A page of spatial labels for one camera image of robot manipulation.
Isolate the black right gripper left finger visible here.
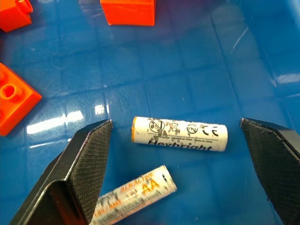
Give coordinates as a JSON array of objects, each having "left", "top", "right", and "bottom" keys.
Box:
[{"left": 8, "top": 119, "right": 113, "bottom": 225}]

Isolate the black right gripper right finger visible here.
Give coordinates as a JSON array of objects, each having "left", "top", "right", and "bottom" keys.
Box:
[{"left": 240, "top": 117, "right": 300, "bottom": 225}]

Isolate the blue plastic bin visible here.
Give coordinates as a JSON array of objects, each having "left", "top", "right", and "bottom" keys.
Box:
[{"left": 0, "top": 0, "right": 300, "bottom": 225}]

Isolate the white alkaline AA battery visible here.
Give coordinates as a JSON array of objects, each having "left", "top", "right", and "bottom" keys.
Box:
[{"left": 89, "top": 165, "right": 177, "bottom": 225}]

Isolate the orange plastic building block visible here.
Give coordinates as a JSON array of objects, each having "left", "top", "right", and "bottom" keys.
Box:
[
  {"left": 0, "top": 62, "right": 43, "bottom": 137},
  {"left": 100, "top": 0, "right": 156, "bottom": 26},
  {"left": 0, "top": 0, "right": 34, "bottom": 32}
]

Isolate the white Heybright AA battery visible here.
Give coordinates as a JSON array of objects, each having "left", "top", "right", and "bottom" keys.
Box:
[{"left": 130, "top": 116, "right": 229, "bottom": 152}]

